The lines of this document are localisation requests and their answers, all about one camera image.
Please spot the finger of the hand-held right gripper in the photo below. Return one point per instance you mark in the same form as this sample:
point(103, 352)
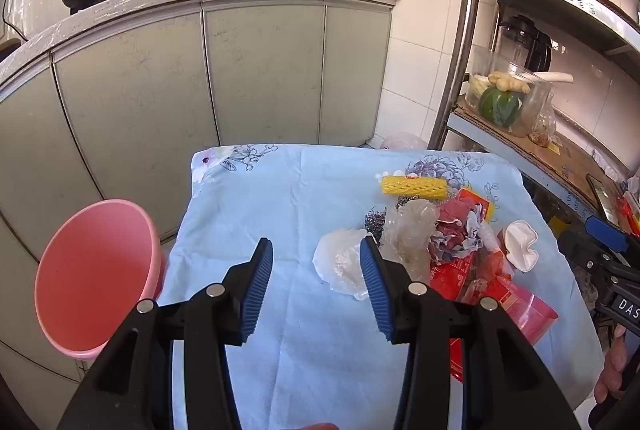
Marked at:
point(606, 230)
point(587, 250)

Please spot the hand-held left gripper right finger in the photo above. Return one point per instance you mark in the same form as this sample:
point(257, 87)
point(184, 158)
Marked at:
point(375, 290)

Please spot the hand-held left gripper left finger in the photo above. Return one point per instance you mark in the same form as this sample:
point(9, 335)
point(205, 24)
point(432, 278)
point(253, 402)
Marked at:
point(257, 290)

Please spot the white plastic bag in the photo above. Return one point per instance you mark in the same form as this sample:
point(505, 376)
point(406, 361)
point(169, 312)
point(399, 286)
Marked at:
point(340, 260)

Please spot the red cardboard box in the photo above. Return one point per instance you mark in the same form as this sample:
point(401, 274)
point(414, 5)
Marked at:
point(450, 275)

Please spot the pink plastic bucket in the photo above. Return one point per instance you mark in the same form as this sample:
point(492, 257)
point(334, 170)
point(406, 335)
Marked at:
point(95, 270)

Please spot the person's right hand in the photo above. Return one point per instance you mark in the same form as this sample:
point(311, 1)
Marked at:
point(612, 362)

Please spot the red yellow packets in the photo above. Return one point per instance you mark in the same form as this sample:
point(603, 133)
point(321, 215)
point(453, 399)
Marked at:
point(630, 212)

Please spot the white foam piece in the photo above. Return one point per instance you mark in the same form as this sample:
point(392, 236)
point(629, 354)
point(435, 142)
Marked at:
point(520, 245)

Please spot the steel wool scourer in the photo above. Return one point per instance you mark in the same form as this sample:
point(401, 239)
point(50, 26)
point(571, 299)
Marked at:
point(374, 220)

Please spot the clear crumpled plastic bag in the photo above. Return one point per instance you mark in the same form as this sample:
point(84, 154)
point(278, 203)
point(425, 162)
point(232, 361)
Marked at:
point(407, 225)

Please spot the red transparent plastic bag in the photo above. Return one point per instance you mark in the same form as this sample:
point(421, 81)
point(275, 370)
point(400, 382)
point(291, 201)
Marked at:
point(530, 315)

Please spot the blue floral cloth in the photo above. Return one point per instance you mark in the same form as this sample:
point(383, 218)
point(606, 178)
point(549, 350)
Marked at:
point(300, 210)

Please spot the yellow foam net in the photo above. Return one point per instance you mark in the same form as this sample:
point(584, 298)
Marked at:
point(415, 186)

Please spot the crumpled printed paper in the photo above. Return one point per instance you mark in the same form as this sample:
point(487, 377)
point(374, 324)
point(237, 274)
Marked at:
point(470, 230)

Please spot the clear bag with brown contents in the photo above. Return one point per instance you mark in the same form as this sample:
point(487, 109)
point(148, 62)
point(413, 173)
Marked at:
point(542, 130)

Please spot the clear plastic container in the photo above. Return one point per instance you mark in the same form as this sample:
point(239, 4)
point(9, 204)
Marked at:
point(535, 105)

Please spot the thin plastic bag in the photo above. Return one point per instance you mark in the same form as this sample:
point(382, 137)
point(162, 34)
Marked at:
point(405, 141)

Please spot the white radish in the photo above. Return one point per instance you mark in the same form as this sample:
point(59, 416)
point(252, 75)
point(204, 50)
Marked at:
point(555, 77)

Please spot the green squash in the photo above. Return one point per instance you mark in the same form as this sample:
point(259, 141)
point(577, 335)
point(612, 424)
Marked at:
point(497, 108)

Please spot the ginger root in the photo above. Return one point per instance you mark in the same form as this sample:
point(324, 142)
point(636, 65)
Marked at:
point(510, 84)

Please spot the pale leafy vegetable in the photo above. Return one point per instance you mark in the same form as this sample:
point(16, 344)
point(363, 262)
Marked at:
point(477, 85)

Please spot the grey kitchen cabinet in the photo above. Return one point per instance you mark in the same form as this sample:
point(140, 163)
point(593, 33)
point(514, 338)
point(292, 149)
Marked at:
point(265, 70)

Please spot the metal storage rack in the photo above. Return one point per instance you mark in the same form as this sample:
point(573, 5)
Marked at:
point(467, 10)

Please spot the black countertop appliance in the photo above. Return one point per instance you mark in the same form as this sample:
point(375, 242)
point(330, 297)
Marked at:
point(7, 46)

